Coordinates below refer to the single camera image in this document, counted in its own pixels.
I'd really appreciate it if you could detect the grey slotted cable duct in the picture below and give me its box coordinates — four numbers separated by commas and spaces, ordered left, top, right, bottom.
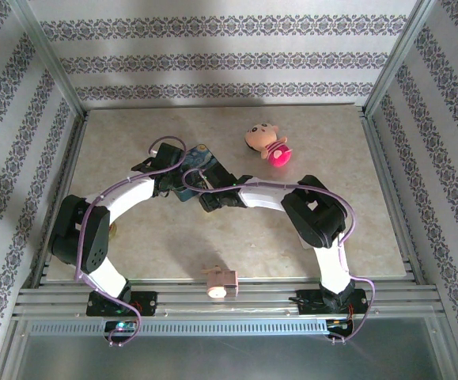
26, 320, 328, 336

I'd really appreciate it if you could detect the pink wooden toy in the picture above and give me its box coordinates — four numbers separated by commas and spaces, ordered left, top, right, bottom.
200, 265, 240, 301

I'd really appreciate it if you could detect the aluminium frame rail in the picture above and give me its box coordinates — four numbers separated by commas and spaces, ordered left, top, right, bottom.
13, 276, 445, 318

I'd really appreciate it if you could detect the circuit board with orange wires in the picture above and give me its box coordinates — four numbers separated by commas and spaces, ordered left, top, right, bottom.
325, 318, 354, 332

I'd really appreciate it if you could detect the aluminium corner post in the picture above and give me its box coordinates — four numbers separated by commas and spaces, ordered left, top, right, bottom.
361, 0, 440, 116
9, 0, 88, 120

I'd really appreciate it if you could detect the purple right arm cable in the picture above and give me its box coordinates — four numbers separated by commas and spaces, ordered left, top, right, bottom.
181, 168, 377, 346

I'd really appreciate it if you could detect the starry night tin box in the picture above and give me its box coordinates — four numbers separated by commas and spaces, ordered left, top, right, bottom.
172, 142, 233, 203

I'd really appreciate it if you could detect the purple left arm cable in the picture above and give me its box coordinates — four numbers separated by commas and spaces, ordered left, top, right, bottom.
74, 136, 187, 348

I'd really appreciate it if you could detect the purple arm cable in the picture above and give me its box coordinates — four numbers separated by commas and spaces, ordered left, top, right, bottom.
181, 168, 377, 346
74, 136, 187, 348

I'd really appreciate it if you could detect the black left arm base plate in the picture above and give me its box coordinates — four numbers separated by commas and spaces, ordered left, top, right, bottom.
85, 291, 158, 317

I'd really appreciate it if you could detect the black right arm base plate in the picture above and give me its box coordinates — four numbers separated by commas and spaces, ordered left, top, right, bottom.
295, 290, 368, 316

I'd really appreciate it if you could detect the pink plush doll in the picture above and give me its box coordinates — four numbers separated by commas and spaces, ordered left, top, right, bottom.
244, 121, 293, 169

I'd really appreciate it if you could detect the circuit board with green light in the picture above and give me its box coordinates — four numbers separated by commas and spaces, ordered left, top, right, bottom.
104, 320, 137, 333

